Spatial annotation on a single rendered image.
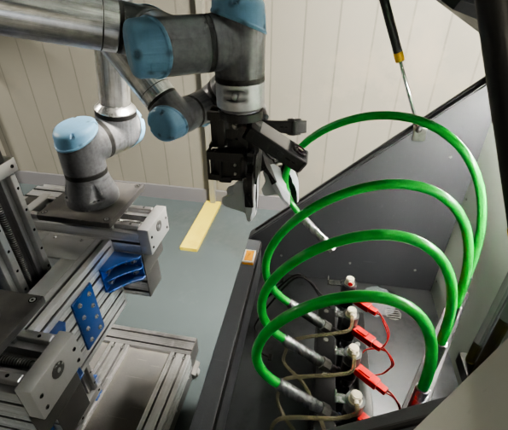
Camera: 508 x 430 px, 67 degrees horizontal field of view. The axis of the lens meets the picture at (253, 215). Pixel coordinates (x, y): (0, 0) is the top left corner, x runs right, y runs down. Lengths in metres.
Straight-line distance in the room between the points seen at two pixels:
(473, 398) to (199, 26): 0.49
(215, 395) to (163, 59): 0.59
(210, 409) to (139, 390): 0.96
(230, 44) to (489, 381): 0.46
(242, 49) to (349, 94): 2.08
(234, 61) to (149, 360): 1.44
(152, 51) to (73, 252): 0.77
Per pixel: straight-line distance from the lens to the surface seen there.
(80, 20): 0.64
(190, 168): 3.01
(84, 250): 1.18
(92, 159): 1.12
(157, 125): 0.84
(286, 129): 0.78
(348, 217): 1.05
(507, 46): 0.25
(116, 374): 1.79
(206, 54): 0.55
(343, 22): 2.53
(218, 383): 0.81
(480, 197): 0.70
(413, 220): 1.08
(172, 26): 0.54
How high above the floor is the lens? 1.63
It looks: 34 degrees down
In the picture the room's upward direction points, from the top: straight up
